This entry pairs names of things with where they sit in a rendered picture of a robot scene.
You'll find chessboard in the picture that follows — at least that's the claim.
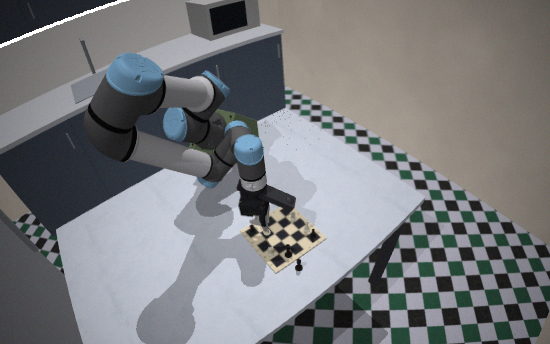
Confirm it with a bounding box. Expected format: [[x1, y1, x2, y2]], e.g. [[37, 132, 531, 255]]
[[240, 207, 327, 273]]

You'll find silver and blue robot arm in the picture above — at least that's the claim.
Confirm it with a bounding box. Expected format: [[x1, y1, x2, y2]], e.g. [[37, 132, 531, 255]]
[[84, 53, 267, 191]]

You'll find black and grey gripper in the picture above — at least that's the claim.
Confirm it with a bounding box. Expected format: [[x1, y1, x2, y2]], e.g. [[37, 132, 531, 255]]
[[237, 179, 270, 231]]

